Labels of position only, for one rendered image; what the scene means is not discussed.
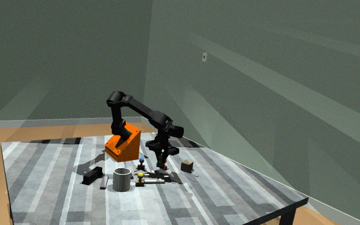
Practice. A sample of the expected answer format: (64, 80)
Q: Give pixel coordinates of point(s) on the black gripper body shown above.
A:
(170, 151)

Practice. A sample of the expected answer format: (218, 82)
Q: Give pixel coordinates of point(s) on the yellow rubber stamp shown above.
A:
(140, 183)

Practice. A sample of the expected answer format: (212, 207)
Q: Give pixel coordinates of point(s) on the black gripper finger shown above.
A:
(164, 157)
(158, 152)

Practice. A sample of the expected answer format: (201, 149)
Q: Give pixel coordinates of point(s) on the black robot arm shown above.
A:
(156, 118)

